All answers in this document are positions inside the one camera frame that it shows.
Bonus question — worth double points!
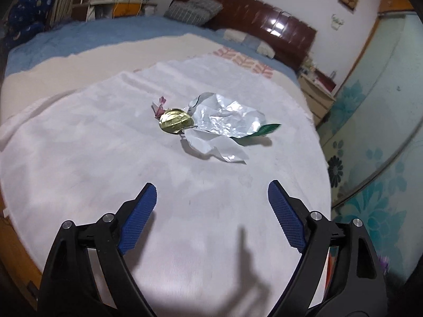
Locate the gold foil wrapper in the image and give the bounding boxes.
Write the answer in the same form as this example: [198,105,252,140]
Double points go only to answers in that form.
[159,109,194,134]

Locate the pink candy wrapper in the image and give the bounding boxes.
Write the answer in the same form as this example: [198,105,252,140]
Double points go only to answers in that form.
[151,97,166,119]

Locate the blue floral glass wardrobe door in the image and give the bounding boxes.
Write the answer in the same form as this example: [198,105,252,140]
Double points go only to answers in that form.
[318,12,422,280]

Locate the crumpled silver foil bag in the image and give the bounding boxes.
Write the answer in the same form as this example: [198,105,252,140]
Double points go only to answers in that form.
[183,92,280,162]

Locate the cream bedside drawer cabinet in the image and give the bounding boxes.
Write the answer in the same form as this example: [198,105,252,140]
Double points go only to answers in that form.
[298,74,335,126]

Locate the white and blue pillow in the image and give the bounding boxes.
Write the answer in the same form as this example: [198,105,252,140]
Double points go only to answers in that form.
[216,29,275,59]

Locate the dark red wooden headboard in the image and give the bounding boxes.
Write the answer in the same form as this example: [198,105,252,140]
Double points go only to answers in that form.
[174,0,317,72]

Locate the grey plaid pillow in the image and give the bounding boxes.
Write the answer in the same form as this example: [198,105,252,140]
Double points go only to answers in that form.
[164,0,223,26]

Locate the blue moon-pattern blanket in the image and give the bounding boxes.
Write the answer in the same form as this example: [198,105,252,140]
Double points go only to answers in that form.
[4,0,56,50]

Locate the white wall hook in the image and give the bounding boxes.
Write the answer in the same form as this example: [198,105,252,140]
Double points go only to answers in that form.
[330,14,344,31]

